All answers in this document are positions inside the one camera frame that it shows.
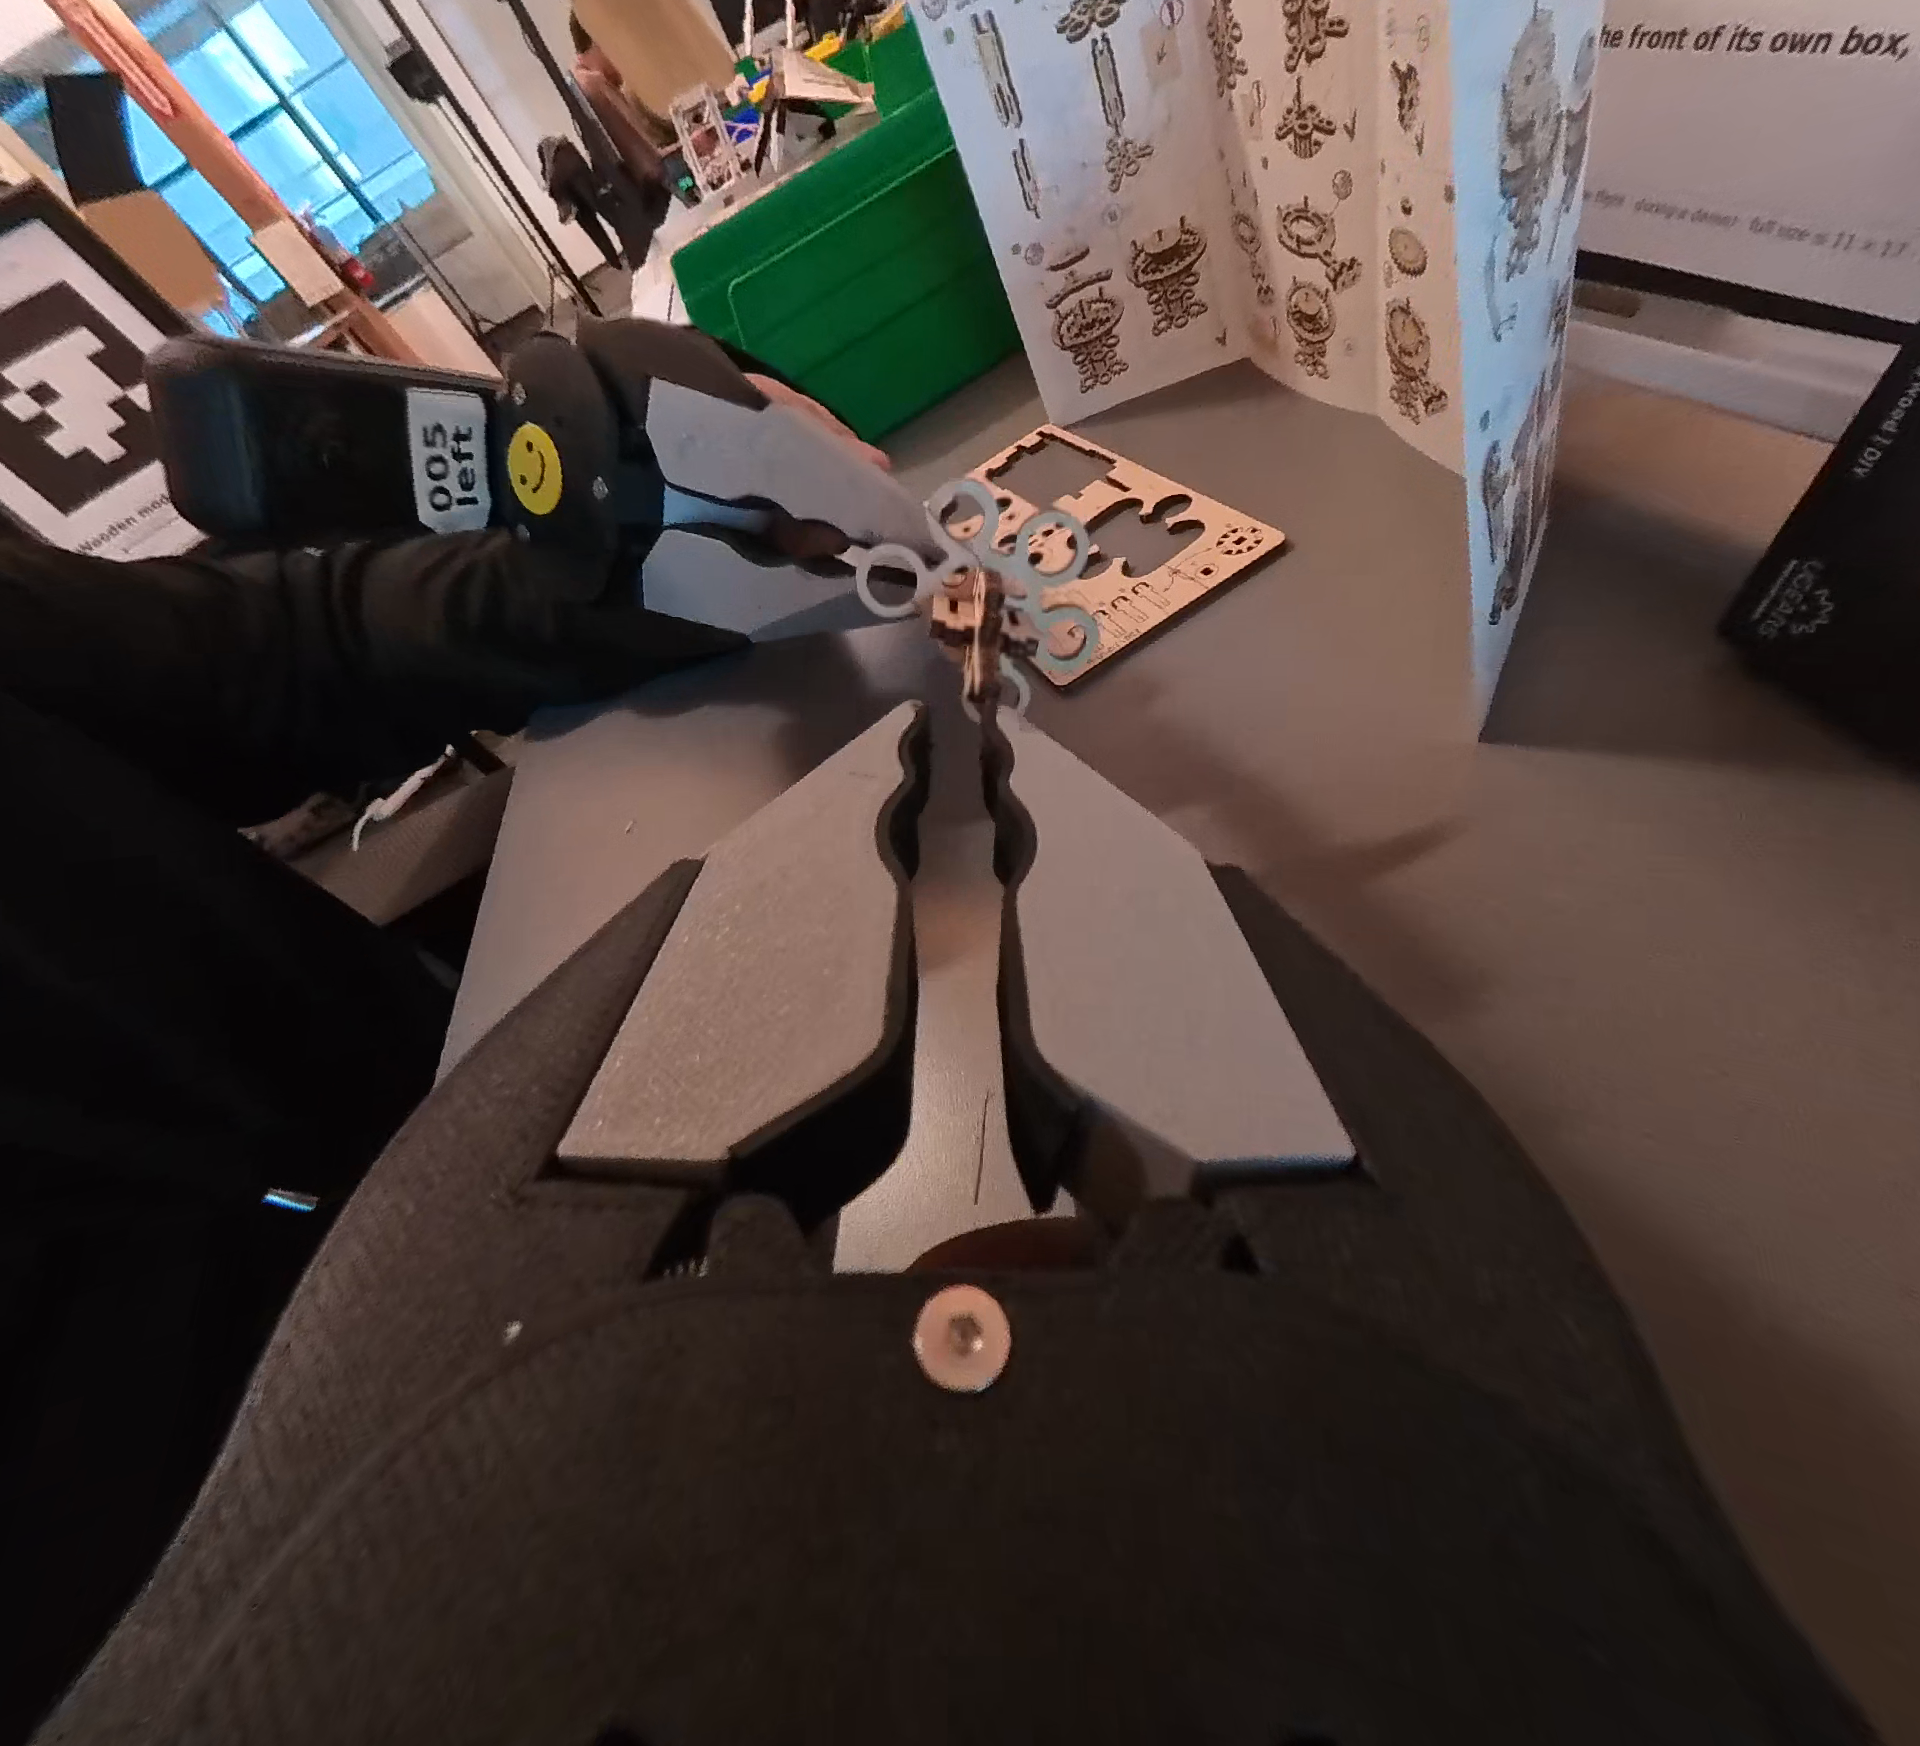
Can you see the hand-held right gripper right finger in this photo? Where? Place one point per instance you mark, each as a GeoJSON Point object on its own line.
{"type": "Point", "coordinates": [1186, 1010]}

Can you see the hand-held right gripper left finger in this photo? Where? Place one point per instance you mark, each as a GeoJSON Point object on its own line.
{"type": "Point", "coordinates": [734, 1010]}

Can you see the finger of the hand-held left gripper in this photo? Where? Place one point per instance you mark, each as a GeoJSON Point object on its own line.
{"type": "Point", "coordinates": [734, 591]}
{"type": "Point", "coordinates": [780, 462]}

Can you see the wooden model assembly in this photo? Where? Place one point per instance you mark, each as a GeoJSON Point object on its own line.
{"type": "Point", "coordinates": [975, 621]}

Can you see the person's left forearm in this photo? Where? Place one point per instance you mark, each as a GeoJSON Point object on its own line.
{"type": "Point", "coordinates": [300, 666]}

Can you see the plywood parts sheet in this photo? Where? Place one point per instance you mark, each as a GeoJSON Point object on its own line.
{"type": "Point", "coordinates": [1202, 545]}

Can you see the black model kit box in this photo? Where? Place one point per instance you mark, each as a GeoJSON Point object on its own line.
{"type": "Point", "coordinates": [1846, 605]}

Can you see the person's left hand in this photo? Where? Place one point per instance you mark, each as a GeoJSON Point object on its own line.
{"type": "Point", "coordinates": [819, 419]}

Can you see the green plastic bin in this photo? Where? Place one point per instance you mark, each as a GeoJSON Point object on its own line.
{"type": "Point", "coordinates": [842, 276]}
{"type": "Point", "coordinates": [901, 73]}

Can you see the clear plastic box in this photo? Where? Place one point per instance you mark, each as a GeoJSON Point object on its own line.
{"type": "Point", "coordinates": [707, 150]}

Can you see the folded instruction booklet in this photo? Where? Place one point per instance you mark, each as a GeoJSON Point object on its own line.
{"type": "Point", "coordinates": [1081, 125]}

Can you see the white instruction board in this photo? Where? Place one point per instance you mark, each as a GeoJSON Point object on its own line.
{"type": "Point", "coordinates": [1770, 156]}

